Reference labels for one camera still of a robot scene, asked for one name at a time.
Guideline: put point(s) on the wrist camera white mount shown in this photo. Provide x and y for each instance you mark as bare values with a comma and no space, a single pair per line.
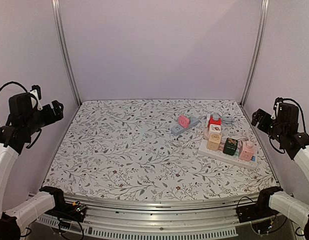
36,96
277,102

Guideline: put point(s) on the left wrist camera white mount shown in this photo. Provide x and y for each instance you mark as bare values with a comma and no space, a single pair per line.
36,96

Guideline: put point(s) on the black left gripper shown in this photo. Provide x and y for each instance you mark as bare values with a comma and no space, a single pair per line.
51,117

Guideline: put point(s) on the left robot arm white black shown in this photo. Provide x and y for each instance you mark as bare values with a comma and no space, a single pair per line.
26,117

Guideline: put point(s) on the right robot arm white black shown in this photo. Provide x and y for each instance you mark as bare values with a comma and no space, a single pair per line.
282,126

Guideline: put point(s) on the dark green cube adapter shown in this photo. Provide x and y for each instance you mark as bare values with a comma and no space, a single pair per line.
230,146

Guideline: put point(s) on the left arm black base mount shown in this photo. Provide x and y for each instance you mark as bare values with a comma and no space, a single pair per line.
75,211

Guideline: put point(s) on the aluminium frame post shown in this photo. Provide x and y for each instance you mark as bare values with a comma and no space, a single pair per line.
256,52
64,51

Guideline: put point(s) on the pink plug adapter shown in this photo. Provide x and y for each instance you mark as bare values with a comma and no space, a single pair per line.
184,121

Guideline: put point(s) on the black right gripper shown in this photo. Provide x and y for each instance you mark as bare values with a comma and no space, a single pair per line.
263,120

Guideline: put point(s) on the pink cube adapter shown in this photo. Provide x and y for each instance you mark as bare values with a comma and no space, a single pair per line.
246,151

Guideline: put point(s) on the aluminium front rail base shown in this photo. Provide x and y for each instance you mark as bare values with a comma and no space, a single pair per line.
205,219

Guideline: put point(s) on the right aluminium frame post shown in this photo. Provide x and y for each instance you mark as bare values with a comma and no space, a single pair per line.
256,52

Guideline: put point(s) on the white power strip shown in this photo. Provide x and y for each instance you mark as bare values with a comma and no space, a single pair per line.
229,159

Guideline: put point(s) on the left aluminium frame post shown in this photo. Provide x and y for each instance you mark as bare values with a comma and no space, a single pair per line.
64,51

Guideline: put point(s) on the grey blue power strip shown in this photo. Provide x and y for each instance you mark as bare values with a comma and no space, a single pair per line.
177,129

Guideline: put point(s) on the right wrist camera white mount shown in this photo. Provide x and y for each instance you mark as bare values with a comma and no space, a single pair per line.
277,102

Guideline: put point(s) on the floral patterned table mat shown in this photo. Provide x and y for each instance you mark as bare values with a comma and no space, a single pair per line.
124,150

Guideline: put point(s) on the beige cube adapter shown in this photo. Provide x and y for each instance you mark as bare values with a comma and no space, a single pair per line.
214,141

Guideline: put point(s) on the white cube adapter red print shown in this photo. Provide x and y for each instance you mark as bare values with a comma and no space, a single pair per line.
214,129

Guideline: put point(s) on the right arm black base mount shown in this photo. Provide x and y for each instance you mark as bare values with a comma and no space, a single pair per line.
251,212

